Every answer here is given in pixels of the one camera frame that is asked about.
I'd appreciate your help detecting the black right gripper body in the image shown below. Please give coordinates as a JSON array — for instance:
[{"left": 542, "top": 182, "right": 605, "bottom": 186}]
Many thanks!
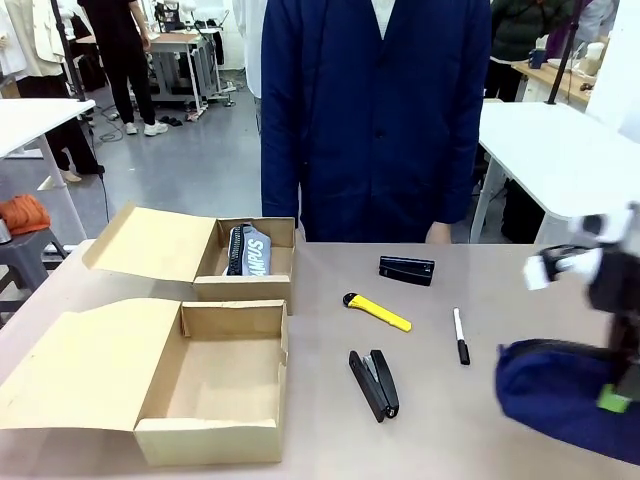
[{"left": 587, "top": 243, "right": 640, "bottom": 324}]

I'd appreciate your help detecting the navy blue zipper pencil pouch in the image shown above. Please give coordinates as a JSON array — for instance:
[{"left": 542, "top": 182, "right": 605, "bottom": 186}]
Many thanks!
[{"left": 494, "top": 338, "right": 640, "bottom": 466}]

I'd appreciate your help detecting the white marker black cap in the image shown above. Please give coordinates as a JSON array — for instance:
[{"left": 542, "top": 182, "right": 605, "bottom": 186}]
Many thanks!
[{"left": 452, "top": 307, "right": 471, "bottom": 366}]

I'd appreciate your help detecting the compact black stapler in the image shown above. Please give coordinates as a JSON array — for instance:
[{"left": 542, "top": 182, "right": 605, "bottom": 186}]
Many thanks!
[{"left": 378, "top": 255, "right": 436, "bottom": 288}]

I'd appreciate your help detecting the yellow utility knife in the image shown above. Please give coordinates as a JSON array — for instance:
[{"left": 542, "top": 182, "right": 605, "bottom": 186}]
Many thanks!
[{"left": 342, "top": 292, "right": 413, "bottom": 333}]

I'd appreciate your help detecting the long black stapler silver magazine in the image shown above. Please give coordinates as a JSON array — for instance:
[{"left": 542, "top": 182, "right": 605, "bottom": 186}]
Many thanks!
[{"left": 348, "top": 349, "right": 401, "bottom": 424}]

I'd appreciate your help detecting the small cardboard box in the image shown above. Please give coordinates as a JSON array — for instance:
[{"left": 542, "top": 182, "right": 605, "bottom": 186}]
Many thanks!
[{"left": 82, "top": 201, "right": 297, "bottom": 317}]

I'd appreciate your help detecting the blue sleeved right forearm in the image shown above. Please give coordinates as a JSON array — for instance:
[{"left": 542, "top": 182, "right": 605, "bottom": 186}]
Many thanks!
[{"left": 259, "top": 119, "right": 303, "bottom": 230}]

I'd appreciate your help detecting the blue sleeved left forearm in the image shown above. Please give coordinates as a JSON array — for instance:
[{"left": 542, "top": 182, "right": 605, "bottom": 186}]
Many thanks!
[{"left": 429, "top": 119, "right": 494, "bottom": 227}]

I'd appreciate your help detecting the large cardboard box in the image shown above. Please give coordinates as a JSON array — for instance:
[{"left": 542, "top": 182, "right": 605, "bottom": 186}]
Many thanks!
[{"left": 0, "top": 297, "right": 291, "bottom": 467}]

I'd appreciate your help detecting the person's left hand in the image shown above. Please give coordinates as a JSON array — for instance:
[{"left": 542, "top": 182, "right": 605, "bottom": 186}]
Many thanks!
[{"left": 424, "top": 221, "right": 454, "bottom": 245}]

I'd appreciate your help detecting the large white table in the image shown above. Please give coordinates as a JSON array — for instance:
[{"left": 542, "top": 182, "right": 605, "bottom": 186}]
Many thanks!
[{"left": 468, "top": 101, "right": 640, "bottom": 246}]

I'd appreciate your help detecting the wooden side table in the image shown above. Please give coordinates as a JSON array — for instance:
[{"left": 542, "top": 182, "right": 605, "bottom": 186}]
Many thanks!
[{"left": 511, "top": 35, "right": 611, "bottom": 114}]

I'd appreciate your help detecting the white cup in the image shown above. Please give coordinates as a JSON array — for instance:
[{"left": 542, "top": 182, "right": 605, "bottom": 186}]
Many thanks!
[{"left": 583, "top": 42, "right": 607, "bottom": 77}]

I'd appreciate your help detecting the black stand pole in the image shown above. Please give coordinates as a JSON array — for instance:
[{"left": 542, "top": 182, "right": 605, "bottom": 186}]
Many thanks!
[
  {"left": 546, "top": 0, "right": 587, "bottom": 107},
  {"left": 49, "top": 0, "right": 97, "bottom": 126}
]

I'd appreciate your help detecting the person in purple top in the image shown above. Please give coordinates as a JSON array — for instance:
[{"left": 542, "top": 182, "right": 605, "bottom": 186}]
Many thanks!
[{"left": 544, "top": 0, "right": 616, "bottom": 62}]

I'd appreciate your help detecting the person in dark green jacket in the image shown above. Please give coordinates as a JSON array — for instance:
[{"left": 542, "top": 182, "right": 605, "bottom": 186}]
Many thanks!
[{"left": 483, "top": 0, "right": 577, "bottom": 104}]

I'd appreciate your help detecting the person in blue coat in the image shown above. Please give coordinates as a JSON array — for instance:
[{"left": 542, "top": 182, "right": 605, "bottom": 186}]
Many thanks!
[{"left": 259, "top": 0, "right": 494, "bottom": 245}]

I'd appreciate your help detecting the grey zipper pencil pouch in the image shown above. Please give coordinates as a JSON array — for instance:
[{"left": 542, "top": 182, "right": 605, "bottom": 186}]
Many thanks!
[{"left": 223, "top": 223, "right": 274, "bottom": 278}]

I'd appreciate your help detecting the person in white coat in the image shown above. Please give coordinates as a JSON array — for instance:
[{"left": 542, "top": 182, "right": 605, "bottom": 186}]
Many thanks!
[{"left": 241, "top": 0, "right": 271, "bottom": 101}]

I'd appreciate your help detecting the grey workbench wooden top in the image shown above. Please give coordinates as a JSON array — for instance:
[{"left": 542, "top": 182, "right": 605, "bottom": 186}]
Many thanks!
[{"left": 146, "top": 27, "right": 227, "bottom": 122}]

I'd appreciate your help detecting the person in black clothes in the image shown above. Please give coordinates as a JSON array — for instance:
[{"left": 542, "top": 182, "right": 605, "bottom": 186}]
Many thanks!
[{"left": 79, "top": 0, "right": 170, "bottom": 138}]

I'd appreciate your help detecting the grey plastic stool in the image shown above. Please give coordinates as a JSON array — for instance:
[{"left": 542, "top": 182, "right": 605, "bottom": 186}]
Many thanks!
[{"left": 0, "top": 229, "right": 70, "bottom": 321}]

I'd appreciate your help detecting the orange cloth bundle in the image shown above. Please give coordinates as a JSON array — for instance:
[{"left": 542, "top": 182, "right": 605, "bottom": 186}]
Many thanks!
[{"left": 0, "top": 194, "right": 53, "bottom": 237}]

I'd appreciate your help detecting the white table slim leg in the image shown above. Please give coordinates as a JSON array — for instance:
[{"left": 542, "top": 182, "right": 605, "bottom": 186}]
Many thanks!
[{"left": 0, "top": 97, "right": 97, "bottom": 242}]

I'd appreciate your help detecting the person in cream jacket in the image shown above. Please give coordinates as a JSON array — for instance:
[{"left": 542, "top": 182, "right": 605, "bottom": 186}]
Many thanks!
[{"left": 0, "top": 0, "right": 106, "bottom": 184}]

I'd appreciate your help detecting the white black wrist camera mount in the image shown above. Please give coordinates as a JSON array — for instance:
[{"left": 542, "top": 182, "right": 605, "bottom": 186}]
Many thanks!
[{"left": 522, "top": 243, "right": 604, "bottom": 292}]

